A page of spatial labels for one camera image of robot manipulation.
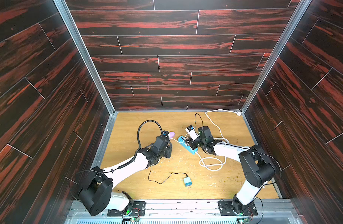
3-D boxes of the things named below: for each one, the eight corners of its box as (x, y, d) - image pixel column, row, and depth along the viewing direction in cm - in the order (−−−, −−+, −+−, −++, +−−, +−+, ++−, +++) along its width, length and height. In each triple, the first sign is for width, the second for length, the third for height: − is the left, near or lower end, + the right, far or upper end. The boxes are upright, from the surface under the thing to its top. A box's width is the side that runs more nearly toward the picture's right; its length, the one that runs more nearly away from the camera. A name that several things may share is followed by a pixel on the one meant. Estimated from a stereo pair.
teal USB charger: (184, 187, 83) (184, 186, 81) (183, 178, 86) (183, 177, 85) (191, 187, 83) (192, 186, 81) (190, 178, 86) (191, 177, 85)
